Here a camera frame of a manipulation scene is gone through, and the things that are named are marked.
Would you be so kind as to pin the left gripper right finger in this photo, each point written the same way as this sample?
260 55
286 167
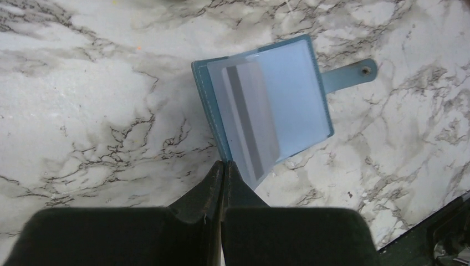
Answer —
254 233

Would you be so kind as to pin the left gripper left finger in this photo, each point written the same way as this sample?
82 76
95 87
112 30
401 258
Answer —
183 233

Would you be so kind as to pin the blue leather card holder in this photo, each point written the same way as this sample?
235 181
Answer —
297 93

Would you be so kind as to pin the grey card in holder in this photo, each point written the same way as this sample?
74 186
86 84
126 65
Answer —
253 118

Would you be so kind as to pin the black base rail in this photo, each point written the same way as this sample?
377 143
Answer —
440 239

